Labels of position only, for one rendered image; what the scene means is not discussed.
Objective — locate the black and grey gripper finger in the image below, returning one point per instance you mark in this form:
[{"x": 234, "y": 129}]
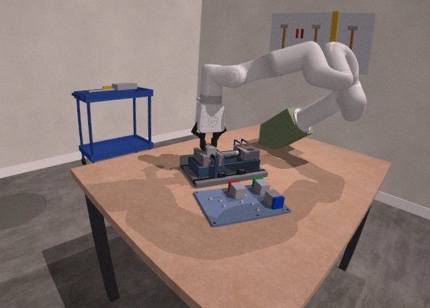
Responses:
[
  {"x": 216, "y": 136},
  {"x": 200, "y": 136}
]

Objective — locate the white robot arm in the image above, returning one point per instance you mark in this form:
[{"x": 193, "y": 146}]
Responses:
[{"x": 320, "y": 68}]

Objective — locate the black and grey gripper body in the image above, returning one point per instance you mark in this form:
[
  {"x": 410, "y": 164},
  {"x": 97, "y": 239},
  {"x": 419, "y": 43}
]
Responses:
[{"x": 210, "y": 118}]

